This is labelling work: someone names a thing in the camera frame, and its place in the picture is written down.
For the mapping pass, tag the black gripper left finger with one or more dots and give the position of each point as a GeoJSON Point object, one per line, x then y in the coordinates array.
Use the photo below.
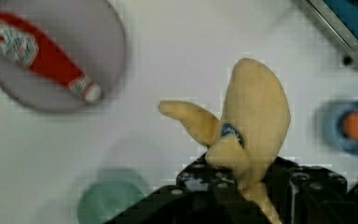
{"type": "Point", "coordinates": [202, 194]}

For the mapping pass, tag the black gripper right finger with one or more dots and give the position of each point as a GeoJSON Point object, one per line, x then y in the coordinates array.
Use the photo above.
{"type": "Point", "coordinates": [310, 194]}

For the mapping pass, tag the plush peeled banana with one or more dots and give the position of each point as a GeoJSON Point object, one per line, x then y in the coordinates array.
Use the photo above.
{"type": "Point", "coordinates": [248, 137]}

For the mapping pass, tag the green mug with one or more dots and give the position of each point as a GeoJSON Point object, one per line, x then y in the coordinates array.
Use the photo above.
{"type": "Point", "coordinates": [114, 191]}

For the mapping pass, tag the blue small plate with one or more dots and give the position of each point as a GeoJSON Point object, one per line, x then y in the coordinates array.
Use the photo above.
{"type": "Point", "coordinates": [333, 126]}

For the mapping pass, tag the silver toaster oven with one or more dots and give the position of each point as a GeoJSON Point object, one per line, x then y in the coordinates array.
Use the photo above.
{"type": "Point", "coordinates": [339, 19]}

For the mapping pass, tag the grey round plate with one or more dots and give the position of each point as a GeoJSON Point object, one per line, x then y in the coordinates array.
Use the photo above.
{"type": "Point", "coordinates": [90, 32]}

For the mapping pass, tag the plush red ketchup bottle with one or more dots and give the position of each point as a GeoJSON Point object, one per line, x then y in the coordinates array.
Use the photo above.
{"type": "Point", "coordinates": [27, 46]}

